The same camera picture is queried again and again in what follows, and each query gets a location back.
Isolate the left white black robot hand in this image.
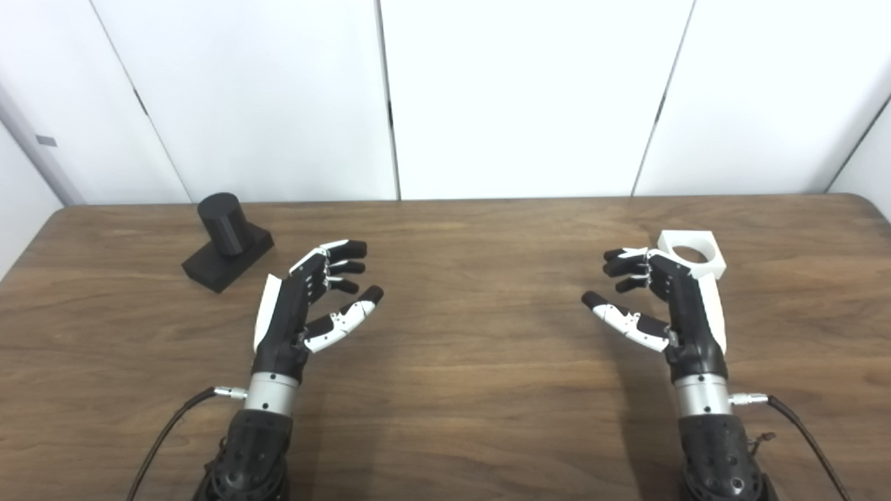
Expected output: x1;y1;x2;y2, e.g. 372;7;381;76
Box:
252;239;385;382

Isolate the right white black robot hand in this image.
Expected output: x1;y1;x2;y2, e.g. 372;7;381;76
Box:
581;247;729;382

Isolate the white square piece with hole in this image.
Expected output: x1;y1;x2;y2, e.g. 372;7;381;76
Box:
657;230;727;281

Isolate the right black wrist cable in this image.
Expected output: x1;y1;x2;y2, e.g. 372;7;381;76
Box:
730;392;851;501

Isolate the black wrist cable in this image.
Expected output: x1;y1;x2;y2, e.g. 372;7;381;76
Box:
125;386;249;501
730;392;851;501

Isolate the black peg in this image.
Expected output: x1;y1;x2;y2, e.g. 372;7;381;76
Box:
182;193;275;294

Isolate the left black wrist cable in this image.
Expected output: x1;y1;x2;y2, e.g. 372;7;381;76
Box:
125;386;249;501

